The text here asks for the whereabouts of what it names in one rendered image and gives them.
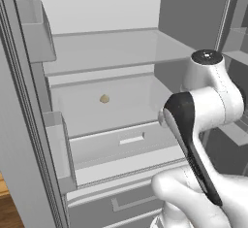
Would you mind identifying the glass fridge shelf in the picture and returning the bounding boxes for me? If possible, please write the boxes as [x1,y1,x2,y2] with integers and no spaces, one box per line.
[43,27,197,78]
[49,72,175,140]

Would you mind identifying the yellow lemon wedge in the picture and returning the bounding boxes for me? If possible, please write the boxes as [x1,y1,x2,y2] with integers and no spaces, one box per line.
[99,93,110,105]

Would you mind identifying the grey fridge drawer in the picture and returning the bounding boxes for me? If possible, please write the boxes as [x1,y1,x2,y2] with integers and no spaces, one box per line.
[66,179,167,228]
[69,120,188,172]

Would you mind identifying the grey fridge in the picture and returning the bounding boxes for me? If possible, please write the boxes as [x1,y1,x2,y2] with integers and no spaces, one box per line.
[27,0,248,228]

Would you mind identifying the grey door bin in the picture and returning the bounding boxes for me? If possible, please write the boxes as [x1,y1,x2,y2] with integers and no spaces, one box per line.
[15,0,58,64]
[218,120,248,147]
[42,111,78,196]
[222,27,248,67]

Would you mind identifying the drawer handle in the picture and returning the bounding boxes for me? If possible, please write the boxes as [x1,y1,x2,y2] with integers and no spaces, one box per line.
[110,194,157,212]
[118,135,145,147]

